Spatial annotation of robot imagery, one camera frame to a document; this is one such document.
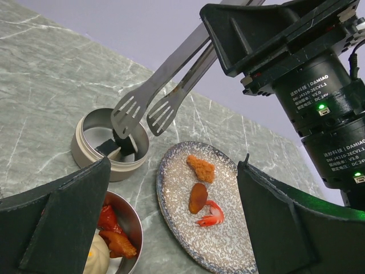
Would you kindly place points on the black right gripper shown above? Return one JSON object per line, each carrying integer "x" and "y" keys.
{"x": 292, "y": 50}

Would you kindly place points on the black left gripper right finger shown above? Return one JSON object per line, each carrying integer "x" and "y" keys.
{"x": 294, "y": 232}

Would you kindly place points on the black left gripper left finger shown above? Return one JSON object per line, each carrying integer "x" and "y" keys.
{"x": 49, "y": 229}

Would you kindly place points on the red chicken drumstick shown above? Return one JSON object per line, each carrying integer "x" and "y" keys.
{"x": 108, "y": 220}

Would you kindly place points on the white steamed bun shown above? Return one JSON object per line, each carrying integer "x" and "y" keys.
{"x": 98, "y": 259}

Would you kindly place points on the glazed chicken wing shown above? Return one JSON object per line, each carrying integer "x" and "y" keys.
{"x": 118, "y": 245}

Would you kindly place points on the red sushi roll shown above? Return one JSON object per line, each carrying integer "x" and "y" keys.
{"x": 128, "y": 145}

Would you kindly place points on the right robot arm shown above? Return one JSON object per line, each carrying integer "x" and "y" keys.
{"x": 338, "y": 154}

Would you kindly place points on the near steel lunch tin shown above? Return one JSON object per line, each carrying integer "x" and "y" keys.
{"x": 130, "y": 223}

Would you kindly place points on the steel lunch tin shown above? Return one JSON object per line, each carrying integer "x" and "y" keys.
{"x": 130, "y": 223}
{"x": 95, "y": 128}

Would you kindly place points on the far steel lunch tin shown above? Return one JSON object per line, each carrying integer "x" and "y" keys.
{"x": 95, "y": 128}

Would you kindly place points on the red shrimp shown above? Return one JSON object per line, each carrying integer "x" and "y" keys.
{"x": 216, "y": 215}

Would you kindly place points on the brown fried oval piece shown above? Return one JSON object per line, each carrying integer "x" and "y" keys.
{"x": 198, "y": 198}

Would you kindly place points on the speckled ceramic plate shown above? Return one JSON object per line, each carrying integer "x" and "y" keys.
{"x": 221, "y": 248}

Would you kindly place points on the fried breaded nugget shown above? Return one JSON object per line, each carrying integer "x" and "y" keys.
{"x": 203, "y": 169}

